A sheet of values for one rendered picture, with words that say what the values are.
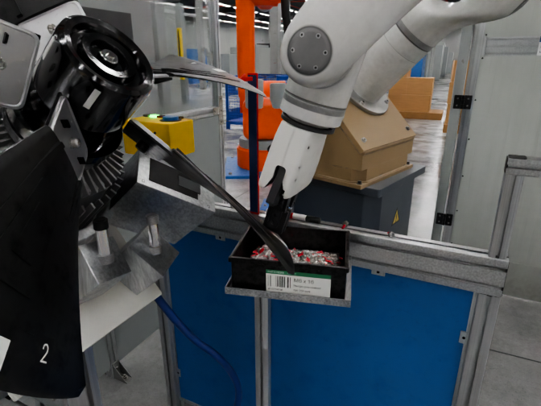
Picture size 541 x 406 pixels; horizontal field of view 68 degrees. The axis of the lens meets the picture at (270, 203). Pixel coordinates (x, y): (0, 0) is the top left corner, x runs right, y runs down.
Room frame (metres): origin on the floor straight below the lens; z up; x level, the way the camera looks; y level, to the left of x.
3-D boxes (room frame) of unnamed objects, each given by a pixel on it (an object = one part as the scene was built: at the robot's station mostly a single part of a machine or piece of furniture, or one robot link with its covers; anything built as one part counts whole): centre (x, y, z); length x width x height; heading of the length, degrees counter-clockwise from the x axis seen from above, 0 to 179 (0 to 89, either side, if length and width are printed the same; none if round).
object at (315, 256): (0.71, -0.05, 0.83); 0.19 x 0.14 x 0.03; 79
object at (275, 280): (0.71, -0.05, 0.85); 0.22 x 0.17 x 0.07; 79
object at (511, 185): (0.70, -0.44, 0.96); 0.03 x 0.03 x 0.20; 64
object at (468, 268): (0.89, -0.06, 0.82); 0.90 x 0.04 x 0.08; 64
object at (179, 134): (1.07, 0.30, 1.02); 0.16 x 0.10 x 0.11; 64
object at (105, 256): (0.49, 0.23, 0.99); 0.02 x 0.02 x 0.06
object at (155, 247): (0.57, 0.18, 0.96); 0.02 x 0.02 x 0.06
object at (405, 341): (0.89, -0.06, 0.45); 0.82 x 0.02 x 0.66; 64
